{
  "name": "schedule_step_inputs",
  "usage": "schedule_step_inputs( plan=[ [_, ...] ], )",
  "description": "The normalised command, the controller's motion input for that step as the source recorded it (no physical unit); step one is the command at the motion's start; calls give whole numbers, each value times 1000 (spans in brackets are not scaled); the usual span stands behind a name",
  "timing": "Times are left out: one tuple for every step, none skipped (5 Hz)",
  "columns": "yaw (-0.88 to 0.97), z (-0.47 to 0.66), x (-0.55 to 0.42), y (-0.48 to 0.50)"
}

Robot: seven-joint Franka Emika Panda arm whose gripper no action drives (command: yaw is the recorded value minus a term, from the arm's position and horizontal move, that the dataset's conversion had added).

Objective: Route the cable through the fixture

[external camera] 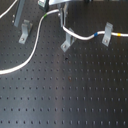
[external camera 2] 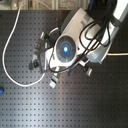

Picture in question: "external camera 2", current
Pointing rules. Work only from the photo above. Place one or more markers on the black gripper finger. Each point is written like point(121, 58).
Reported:
point(41, 44)
point(35, 63)

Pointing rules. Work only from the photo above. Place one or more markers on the white cable clip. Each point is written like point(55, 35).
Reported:
point(53, 81)

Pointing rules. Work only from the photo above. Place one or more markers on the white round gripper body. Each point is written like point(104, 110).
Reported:
point(61, 53)

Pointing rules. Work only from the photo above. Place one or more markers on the silver clip right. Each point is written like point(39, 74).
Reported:
point(86, 68)

